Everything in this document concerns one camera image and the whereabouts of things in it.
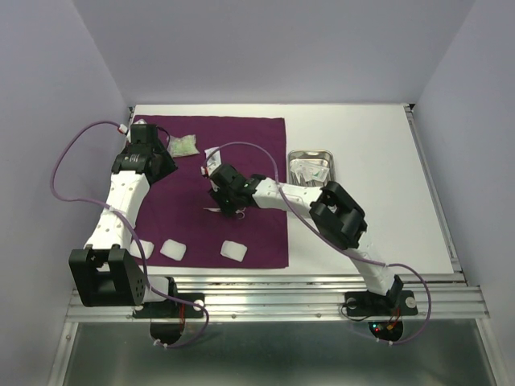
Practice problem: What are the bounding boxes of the green gauze bag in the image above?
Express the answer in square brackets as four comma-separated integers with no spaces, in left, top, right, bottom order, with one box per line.
[167,134,199,158]

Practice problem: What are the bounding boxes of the green white suture packet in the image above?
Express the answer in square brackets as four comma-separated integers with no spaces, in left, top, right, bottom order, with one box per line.
[290,159,330,183]

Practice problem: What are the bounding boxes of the steel surgical scissors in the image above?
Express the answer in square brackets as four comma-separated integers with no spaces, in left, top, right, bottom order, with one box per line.
[204,207,245,220]

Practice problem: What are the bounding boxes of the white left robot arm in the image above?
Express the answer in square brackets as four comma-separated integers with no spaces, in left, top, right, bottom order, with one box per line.
[68,121,177,307]

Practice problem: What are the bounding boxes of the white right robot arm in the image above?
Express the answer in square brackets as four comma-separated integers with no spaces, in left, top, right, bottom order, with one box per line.
[206,163,403,317]

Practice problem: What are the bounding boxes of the white gauze pad right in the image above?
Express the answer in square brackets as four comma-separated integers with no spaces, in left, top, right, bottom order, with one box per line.
[220,240,248,262]

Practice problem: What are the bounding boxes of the white gauze pad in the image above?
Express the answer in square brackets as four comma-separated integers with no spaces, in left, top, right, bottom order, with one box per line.
[220,240,248,262]
[130,240,155,260]
[160,239,187,261]

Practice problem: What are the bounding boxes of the purple cloth mat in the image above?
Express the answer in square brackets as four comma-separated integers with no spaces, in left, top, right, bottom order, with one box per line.
[135,116,288,269]

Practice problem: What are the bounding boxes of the white gauze pad middle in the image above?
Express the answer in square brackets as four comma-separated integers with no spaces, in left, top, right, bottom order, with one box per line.
[160,239,187,261]

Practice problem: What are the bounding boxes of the stainless steel tray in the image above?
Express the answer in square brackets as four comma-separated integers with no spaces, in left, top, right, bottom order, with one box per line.
[287,150,336,187]

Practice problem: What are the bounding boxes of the white gauze pad left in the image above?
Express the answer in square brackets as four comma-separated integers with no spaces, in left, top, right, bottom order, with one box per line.
[130,240,155,260]

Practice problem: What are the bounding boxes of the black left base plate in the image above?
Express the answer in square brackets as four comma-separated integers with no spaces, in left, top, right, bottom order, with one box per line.
[130,293,207,349]

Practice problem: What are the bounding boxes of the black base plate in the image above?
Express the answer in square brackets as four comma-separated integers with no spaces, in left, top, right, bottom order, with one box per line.
[130,293,207,349]
[340,289,418,344]

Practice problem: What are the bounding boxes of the aluminium right side rail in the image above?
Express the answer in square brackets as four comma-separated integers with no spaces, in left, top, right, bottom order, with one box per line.
[403,105,468,285]

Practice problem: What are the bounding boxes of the aluminium rail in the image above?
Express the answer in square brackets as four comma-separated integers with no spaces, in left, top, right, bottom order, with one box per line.
[403,105,468,285]
[66,274,490,322]

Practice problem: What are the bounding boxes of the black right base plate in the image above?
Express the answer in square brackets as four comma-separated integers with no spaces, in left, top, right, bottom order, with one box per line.
[340,289,418,344]

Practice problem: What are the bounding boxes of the aluminium front rail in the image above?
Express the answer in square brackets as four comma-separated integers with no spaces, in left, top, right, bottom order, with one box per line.
[66,274,490,322]

